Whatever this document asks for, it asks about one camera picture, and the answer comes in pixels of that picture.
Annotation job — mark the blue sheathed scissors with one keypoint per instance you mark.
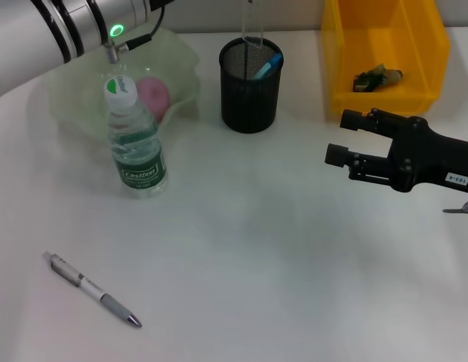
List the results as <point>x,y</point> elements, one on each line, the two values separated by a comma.
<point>270,64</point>

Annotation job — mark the yellow plastic bin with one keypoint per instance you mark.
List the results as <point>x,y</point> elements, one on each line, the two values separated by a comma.
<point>381,37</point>

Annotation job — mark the clear green-label water bottle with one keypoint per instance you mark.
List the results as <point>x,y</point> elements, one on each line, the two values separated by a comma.
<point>137,162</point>

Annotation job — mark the pink toy peach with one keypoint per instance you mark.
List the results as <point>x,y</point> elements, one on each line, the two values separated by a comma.
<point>154,96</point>

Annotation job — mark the green glass fruit plate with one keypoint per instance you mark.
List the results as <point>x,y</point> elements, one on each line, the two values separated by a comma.
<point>181,75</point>

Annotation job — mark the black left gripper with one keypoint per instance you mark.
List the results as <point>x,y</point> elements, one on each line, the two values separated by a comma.
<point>158,3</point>

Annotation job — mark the black mesh pen holder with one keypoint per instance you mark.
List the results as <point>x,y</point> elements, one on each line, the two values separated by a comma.
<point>249,105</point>

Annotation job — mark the green plastic wrapper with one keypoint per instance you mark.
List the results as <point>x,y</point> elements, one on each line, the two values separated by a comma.
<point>373,79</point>

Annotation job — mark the silver ballpoint pen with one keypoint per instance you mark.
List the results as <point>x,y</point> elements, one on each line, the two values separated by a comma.
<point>90,290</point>

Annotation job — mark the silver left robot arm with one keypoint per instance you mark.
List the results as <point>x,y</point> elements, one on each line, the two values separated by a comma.
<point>30,45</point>

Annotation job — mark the clear plastic ruler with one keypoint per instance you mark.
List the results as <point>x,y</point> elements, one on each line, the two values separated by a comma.
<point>253,37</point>

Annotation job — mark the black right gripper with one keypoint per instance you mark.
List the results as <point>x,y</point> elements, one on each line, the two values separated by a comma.
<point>419,158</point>

